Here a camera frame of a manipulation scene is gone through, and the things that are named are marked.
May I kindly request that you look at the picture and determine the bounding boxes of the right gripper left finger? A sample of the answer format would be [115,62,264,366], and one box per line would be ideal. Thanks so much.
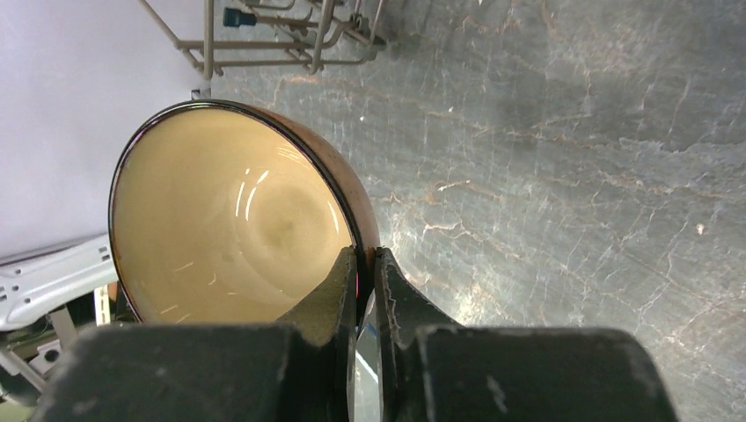
[32,247,357,421]

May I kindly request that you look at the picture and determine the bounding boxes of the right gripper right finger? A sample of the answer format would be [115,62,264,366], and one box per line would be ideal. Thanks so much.
[373,248,677,421]

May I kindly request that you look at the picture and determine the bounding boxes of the beige bowl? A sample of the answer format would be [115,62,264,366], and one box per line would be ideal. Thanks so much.
[108,100,381,324]

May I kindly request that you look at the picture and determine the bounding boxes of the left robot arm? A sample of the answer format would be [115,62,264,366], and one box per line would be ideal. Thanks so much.
[1,234,117,331]

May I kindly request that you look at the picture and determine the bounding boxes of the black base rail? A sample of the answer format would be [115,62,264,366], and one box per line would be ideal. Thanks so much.
[1,282,119,380]

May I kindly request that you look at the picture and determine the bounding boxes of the metal wire dish rack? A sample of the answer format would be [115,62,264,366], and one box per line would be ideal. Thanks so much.
[139,1,388,83]

